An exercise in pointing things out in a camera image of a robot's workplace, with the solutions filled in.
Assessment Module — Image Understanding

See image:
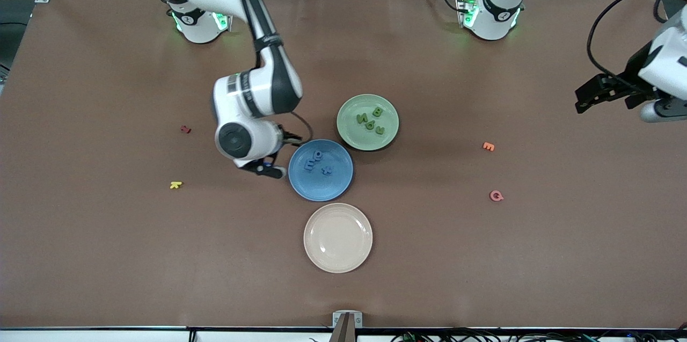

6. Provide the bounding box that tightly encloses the white table edge rail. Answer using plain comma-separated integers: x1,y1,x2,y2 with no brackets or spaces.
0,328,687,342

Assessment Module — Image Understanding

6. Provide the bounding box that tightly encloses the beige round plate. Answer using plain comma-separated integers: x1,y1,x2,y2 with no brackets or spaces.
303,202,374,274

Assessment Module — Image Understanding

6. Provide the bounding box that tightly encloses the grey camera bracket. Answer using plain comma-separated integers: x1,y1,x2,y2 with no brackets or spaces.
332,310,363,342

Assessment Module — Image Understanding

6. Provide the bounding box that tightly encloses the table cover sheet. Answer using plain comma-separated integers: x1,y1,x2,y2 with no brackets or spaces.
0,0,687,329

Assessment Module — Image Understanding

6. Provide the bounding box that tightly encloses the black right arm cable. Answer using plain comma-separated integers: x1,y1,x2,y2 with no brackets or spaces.
230,0,315,143

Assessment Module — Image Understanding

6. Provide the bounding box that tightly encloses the blue round plate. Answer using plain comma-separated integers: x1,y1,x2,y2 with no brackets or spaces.
288,139,354,202

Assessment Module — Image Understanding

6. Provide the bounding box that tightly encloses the green round plate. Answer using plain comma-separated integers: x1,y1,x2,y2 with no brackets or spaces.
337,94,400,152

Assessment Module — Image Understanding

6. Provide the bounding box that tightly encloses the black cable bundle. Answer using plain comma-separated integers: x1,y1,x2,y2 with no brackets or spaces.
389,328,687,342

